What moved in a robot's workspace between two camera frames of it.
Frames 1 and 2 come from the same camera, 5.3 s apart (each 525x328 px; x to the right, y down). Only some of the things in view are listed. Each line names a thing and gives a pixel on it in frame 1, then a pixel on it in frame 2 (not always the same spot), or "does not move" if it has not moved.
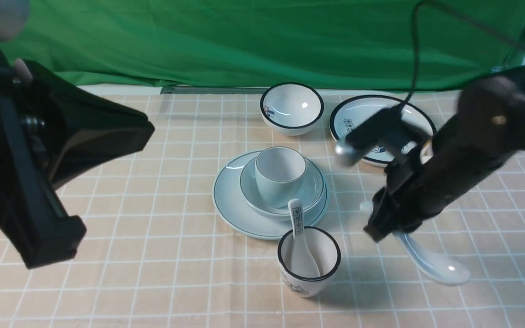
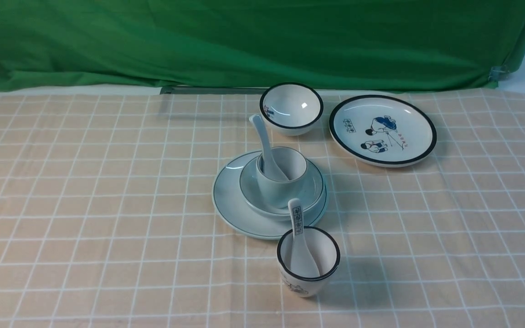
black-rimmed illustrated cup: [325, 248] does not move
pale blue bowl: [311, 194] does not move
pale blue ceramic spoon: [440, 269] to [271, 171]
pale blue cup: [279, 172] does not move
